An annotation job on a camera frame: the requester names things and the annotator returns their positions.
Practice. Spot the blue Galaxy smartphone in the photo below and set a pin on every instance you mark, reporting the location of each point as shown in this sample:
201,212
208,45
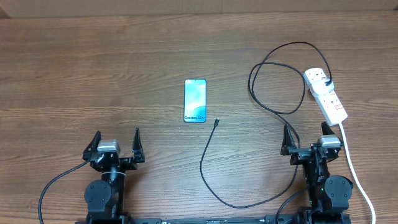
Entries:
194,110

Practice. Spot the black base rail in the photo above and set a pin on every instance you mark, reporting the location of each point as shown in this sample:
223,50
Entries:
268,219

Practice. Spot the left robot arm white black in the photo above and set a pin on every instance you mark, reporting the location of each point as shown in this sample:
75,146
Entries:
105,197

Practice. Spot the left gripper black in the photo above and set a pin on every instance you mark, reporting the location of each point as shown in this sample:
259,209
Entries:
129,163

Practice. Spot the white charger plug adapter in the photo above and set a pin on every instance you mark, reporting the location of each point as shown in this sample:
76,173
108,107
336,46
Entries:
321,87

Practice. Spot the white power strip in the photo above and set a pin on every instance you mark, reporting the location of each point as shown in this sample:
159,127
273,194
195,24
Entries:
329,104

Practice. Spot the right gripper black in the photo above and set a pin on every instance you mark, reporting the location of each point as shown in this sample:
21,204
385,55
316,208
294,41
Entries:
287,145

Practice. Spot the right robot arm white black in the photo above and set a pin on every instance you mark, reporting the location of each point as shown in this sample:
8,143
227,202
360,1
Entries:
328,194

